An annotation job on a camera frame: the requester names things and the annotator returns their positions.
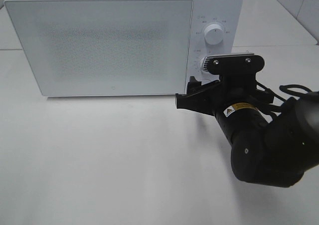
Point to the white microwave door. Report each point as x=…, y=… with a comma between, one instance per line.
x=98, y=48

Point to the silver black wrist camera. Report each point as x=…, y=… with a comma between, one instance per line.
x=235, y=64

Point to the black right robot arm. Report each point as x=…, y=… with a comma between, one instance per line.
x=270, y=145

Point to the white microwave knob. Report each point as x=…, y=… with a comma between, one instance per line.
x=213, y=33
x=203, y=65

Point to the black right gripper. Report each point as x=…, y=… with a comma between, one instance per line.
x=232, y=96

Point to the white microwave oven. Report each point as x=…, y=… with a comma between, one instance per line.
x=214, y=10

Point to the round white door button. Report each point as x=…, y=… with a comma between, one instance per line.
x=205, y=81

